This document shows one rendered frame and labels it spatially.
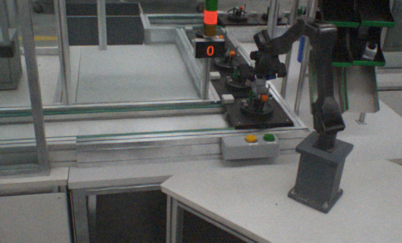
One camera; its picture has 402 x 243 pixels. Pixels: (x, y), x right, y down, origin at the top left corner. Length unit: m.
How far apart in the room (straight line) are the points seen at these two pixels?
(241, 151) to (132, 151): 0.40
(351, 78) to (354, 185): 0.50
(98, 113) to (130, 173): 0.35
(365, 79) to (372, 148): 0.29
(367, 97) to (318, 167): 0.60
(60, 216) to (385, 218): 1.13
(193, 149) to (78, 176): 0.43
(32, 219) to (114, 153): 0.38
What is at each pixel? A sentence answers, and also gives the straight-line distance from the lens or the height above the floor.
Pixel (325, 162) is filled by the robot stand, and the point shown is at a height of 1.04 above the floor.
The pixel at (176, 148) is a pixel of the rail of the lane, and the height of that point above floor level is 0.92.
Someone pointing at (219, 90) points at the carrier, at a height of 0.97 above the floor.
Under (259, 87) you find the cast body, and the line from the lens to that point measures 1.84.
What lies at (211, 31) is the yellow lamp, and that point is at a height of 1.28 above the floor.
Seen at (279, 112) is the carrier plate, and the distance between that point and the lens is 1.93.
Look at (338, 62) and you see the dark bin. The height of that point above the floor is 1.20.
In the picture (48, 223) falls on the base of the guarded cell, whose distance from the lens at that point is 1.81.
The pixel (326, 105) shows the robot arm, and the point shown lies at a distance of 1.49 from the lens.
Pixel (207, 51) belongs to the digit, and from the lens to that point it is 1.86.
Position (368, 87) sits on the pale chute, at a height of 1.07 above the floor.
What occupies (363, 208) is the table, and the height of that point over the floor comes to 0.86.
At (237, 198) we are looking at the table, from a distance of 1.59.
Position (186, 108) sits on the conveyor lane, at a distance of 1.95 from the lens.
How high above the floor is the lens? 1.83
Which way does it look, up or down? 27 degrees down
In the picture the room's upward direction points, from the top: 3 degrees clockwise
